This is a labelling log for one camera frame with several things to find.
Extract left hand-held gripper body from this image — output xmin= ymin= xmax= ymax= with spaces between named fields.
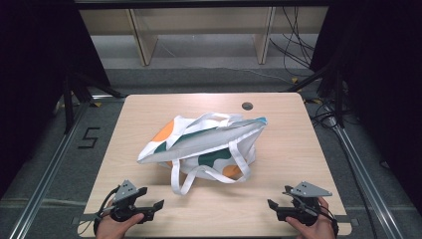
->
xmin=108 ymin=179 xmax=156 ymax=223

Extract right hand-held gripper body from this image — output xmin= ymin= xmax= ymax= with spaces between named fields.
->
xmin=277 ymin=180 xmax=333 ymax=227

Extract white tote bag orange green patches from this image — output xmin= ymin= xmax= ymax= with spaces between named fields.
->
xmin=136 ymin=112 xmax=269 ymax=196

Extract person's right hand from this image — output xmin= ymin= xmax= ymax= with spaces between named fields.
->
xmin=285 ymin=196 xmax=337 ymax=239

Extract person's left hand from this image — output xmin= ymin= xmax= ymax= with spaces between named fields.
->
xmin=95 ymin=212 xmax=146 ymax=239

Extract black metal stand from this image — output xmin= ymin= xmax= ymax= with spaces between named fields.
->
xmin=284 ymin=58 xmax=346 ymax=129
xmin=62 ymin=71 xmax=125 ymax=134

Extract black curtain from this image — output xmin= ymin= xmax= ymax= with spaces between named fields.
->
xmin=0 ymin=0 xmax=111 ymax=200
xmin=309 ymin=0 xmax=422 ymax=218

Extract beige wooden desk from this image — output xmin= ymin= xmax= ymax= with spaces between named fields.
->
xmin=79 ymin=6 xmax=329 ymax=67

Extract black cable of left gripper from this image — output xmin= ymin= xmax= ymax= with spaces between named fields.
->
xmin=93 ymin=186 xmax=120 ymax=235

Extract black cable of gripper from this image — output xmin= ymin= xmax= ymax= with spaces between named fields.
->
xmin=93 ymin=186 xmax=120 ymax=235
xmin=318 ymin=203 xmax=339 ymax=237

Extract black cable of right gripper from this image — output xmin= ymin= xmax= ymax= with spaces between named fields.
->
xmin=318 ymin=203 xmax=339 ymax=237

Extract aluminium floor rail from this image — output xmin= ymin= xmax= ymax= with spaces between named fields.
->
xmin=8 ymin=95 xmax=126 ymax=239
xmin=326 ymin=113 xmax=405 ymax=239

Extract black floor cables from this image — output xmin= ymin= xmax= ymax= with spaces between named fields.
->
xmin=305 ymin=98 xmax=361 ymax=131

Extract bundle of black hanging cables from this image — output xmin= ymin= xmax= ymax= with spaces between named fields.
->
xmin=269 ymin=6 xmax=317 ymax=78

